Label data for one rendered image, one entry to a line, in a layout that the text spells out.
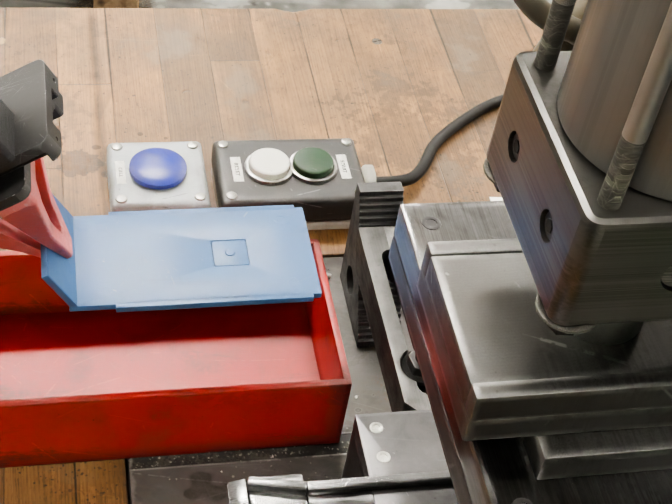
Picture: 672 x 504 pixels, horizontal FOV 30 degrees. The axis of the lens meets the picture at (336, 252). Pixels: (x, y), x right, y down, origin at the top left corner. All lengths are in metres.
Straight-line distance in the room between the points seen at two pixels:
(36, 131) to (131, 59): 0.42
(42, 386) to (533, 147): 0.44
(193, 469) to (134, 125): 0.32
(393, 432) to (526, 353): 0.22
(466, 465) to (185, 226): 0.29
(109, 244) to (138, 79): 0.31
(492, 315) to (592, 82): 0.12
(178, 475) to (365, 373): 0.14
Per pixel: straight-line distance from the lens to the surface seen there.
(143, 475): 0.76
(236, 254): 0.72
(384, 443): 0.68
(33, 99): 0.64
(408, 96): 1.04
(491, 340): 0.48
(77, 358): 0.81
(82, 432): 0.74
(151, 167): 0.88
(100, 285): 0.71
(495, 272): 0.50
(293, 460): 0.77
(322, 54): 1.07
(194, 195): 0.88
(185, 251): 0.72
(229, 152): 0.91
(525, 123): 0.44
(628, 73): 0.39
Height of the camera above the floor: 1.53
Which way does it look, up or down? 45 degrees down
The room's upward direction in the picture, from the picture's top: 10 degrees clockwise
